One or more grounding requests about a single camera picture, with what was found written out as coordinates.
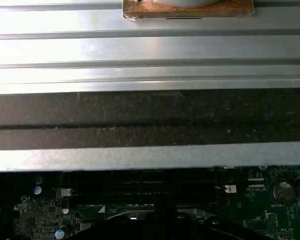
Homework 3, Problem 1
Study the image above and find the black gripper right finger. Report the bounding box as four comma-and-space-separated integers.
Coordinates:
165, 195, 275, 240

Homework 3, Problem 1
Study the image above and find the square brown base plate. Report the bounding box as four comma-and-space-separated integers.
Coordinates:
121, 0, 255, 22

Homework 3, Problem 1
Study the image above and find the black and grey PC case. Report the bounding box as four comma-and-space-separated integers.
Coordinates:
0, 88, 300, 174

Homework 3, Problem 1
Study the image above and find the green motherboard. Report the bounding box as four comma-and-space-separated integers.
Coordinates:
0, 166, 300, 240

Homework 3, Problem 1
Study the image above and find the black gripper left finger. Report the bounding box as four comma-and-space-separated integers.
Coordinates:
67, 195, 166, 240

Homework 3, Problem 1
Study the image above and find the RAM slot with white clips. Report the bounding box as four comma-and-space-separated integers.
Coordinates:
62, 170, 216, 180
56, 184, 237, 198

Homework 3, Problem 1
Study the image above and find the silver coin battery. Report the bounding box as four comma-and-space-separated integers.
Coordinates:
268, 179, 296, 206

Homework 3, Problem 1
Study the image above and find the RAM slot with black clips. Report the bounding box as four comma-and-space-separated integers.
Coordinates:
72, 193, 217, 205
69, 177, 216, 188

